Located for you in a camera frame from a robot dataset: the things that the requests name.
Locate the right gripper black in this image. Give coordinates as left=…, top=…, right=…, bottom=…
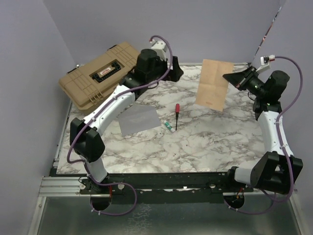
left=224, top=66, right=268, bottom=97

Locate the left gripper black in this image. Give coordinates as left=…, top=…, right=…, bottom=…
left=147, top=55, right=183, bottom=83

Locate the tan paper letter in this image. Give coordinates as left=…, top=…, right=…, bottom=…
left=195, top=59, right=234, bottom=111

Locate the green white glue stick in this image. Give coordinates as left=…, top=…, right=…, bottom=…
left=164, top=121, right=175, bottom=133

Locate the grey envelope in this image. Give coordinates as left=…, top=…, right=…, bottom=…
left=118, top=105, right=161, bottom=136

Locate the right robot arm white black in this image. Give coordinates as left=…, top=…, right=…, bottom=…
left=223, top=67, right=303, bottom=195

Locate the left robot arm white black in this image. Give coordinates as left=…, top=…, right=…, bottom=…
left=68, top=49, right=183, bottom=193

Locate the tan plastic tool case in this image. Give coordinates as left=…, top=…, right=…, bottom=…
left=58, top=42, right=139, bottom=115

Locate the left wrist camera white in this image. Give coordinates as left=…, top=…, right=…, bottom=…
left=150, top=39, right=168, bottom=61

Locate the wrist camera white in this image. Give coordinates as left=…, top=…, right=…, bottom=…
left=150, top=39, right=168, bottom=61
left=256, top=54, right=275, bottom=74

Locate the red handled screwdriver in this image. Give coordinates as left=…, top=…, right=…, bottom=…
left=175, top=103, right=180, bottom=130

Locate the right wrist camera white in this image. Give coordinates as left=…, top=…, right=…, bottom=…
left=256, top=54, right=275, bottom=74

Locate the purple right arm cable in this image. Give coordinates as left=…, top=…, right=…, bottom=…
left=227, top=55, right=304, bottom=215

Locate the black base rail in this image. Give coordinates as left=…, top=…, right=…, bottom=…
left=50, top=166, right=260, bottom=204

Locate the aluminium extrusion frame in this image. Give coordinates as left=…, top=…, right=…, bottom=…
left=36, top=176, right=91, bottom=198

